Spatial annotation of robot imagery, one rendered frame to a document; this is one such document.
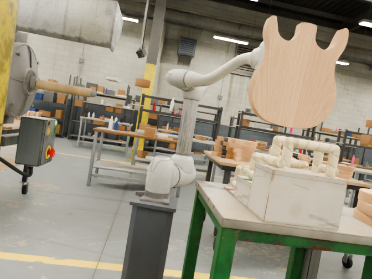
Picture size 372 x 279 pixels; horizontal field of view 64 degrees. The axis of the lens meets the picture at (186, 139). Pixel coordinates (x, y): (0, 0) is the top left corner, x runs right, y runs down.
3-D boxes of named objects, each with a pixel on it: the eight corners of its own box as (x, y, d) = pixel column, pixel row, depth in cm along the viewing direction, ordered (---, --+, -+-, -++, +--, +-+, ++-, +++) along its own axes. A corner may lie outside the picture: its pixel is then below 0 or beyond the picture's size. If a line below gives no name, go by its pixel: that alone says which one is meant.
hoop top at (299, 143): (286, 146, 96) (288, 136, 95) (281, 145, 99) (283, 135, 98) (341, 155, 99) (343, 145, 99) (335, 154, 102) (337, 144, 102)
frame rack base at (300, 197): (264, 222, 95) (273, 169, 94) (246, 207, 110) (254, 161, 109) (339, 231, 100) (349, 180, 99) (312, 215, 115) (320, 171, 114)
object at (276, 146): (270, 166, 104) (275, 139, 103) (266, 164, 107) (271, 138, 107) (279, 167, 104) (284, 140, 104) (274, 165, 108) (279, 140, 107)
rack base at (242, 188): (247, 208, 109) (252, 184, 109) (232, 196, 125) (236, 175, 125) (313, 216, 114) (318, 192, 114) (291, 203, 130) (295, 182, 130)
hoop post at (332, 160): (328, 177, 99) (334, 149, 98) (322, 175, 102) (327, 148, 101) (336, 178, 99) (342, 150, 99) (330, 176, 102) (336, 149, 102)
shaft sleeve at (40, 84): (36, 89, 103) (35, 80, 101) (40, 87, 105) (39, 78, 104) (89, 98, 105) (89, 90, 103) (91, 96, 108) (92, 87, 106)
